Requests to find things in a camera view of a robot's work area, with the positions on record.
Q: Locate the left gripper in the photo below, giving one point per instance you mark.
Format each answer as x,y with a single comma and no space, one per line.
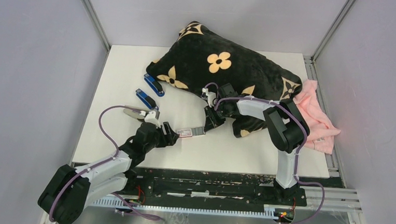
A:
170,137

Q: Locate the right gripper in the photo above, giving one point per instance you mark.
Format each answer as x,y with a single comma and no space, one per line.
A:
211,121

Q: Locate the red white staple box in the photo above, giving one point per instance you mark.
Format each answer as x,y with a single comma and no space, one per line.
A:
184,133

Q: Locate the grey beige stapler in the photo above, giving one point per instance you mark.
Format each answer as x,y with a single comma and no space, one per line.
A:
136,113

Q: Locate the blue stapler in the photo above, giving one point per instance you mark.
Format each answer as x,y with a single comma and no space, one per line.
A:
154,84
146,99

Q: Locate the box of staples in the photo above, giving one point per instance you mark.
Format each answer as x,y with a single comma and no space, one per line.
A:
198,131

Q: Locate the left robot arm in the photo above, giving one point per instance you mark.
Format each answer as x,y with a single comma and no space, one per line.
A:
71,190

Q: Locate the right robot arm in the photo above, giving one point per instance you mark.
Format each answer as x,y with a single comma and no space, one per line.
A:
286,126

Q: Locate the black pillow with beige flowers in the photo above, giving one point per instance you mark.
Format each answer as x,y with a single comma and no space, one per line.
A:
199,57

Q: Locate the pink cloth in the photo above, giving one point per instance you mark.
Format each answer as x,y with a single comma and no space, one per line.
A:
322,131

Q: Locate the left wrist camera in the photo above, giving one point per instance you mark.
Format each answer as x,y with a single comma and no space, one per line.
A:
151,116

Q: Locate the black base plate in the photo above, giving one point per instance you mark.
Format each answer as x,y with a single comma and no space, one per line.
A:
226,191

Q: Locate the white cable duct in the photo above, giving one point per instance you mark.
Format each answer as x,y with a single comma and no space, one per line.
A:
110,201

